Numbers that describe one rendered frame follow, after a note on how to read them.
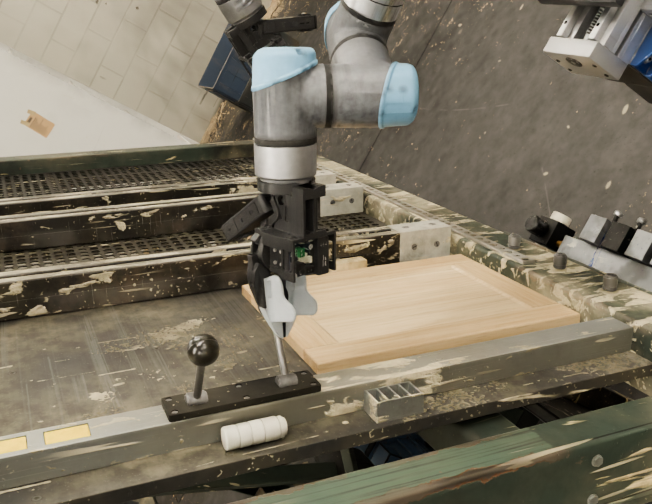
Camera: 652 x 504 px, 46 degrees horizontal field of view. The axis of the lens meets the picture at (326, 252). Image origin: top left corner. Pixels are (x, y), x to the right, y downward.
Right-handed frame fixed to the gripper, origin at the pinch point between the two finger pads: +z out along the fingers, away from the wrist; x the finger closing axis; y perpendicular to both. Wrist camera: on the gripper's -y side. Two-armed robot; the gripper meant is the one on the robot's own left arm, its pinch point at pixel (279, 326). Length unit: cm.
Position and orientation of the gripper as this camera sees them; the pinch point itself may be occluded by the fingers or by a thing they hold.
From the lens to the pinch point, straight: 100.8
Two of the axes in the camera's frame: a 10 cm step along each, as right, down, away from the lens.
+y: 6.9, 2.1, -7.0
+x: 7.3, -2.0, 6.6
